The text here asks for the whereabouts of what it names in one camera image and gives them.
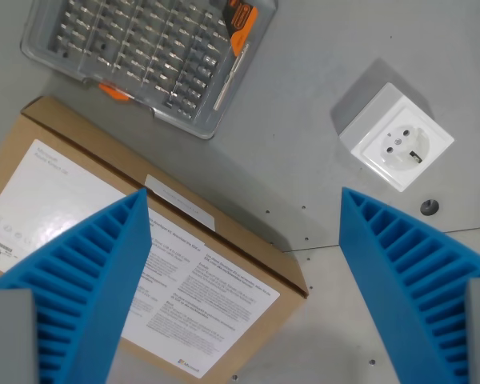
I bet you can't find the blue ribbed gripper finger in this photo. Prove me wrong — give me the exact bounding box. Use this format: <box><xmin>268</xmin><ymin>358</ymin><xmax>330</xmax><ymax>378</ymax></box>
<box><xmin>0</xmin><ymin>187</ymin><xmax>152</xmax><ymax>384</ymax></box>
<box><xmin>338</xmin><ymin>186</ymin><xmax>480</xmax><ymax>384</ymax></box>

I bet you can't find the small white seal sticker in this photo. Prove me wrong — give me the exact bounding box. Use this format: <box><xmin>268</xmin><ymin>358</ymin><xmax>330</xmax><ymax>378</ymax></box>
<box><xmin>145</xmin><ymin>174</ymin><xmax>217</xmax><ymax>233</ymax></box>

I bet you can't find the brown cardboard box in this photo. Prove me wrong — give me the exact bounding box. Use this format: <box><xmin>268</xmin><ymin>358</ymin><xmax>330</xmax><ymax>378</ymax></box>
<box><xmin>0</xmin><ymin>95</ymin><xmax>310</xmax><ymax>379</ymax></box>

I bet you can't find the metal extension rod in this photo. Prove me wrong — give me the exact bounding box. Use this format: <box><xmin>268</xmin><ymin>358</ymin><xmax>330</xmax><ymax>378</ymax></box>
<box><xmin>213</xmin><ymin>42</ymin><xmax>251</xmax><ymax>111</ymax></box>

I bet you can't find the clear plastic bit set case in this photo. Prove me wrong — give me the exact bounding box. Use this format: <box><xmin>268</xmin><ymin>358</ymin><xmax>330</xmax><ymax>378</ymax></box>
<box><xmin>20</xmin><ymin>0</ymin><xmax>280</xmax><ymax>140</ymax></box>

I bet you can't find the orange black screwdriver handle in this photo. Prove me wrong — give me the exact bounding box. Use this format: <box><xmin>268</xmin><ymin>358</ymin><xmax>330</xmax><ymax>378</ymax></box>
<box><xmin>219</xmin><ymin>0</ymin><xmax>260</xmax><ymax>57</ymax></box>

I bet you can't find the white wall socket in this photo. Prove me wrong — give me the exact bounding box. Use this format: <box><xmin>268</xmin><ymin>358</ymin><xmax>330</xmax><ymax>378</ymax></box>
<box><xmin>338</xmin><ymin>82</ymin><xmax>455</xmax><ymax>194</ymax></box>

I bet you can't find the large white printed box label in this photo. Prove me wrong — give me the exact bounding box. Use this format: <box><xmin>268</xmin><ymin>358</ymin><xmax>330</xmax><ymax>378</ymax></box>
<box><xmin>0</xmin><ymin>138</ymin><xmax>282</xmax><ymax>379</ymax></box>

